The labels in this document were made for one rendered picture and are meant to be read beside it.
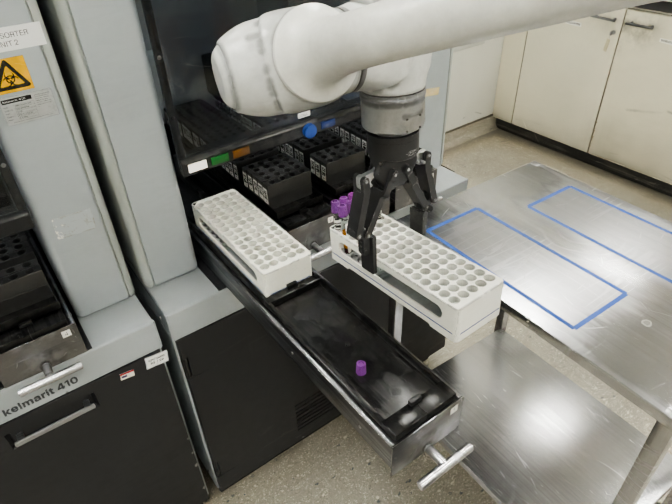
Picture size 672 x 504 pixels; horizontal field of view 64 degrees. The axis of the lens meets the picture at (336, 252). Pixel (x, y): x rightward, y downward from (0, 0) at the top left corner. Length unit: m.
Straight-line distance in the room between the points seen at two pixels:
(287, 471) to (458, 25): 1.40
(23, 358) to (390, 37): 0.79
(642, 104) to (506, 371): 1.83
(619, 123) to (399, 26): 2.66
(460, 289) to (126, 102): 0.61
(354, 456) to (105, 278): 0.94
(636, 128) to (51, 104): 2.68
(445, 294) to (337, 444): 1.01
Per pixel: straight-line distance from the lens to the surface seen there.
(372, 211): 0.80
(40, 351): 1.03
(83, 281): 1.08
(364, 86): 0.69
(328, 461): 1.68
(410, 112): 0.74
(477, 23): 0.49
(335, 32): 0.54
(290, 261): 0.93
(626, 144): 3.13
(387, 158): 0.76
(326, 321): 0.90
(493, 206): 1.18
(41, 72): 0.93
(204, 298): 1.09
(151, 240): 1.08
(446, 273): 0.82
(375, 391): 0.80
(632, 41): 3.02
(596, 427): 1.52
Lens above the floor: 1.43
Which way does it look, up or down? 37 degrees down
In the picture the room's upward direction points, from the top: 2 degrees counter-clockwise
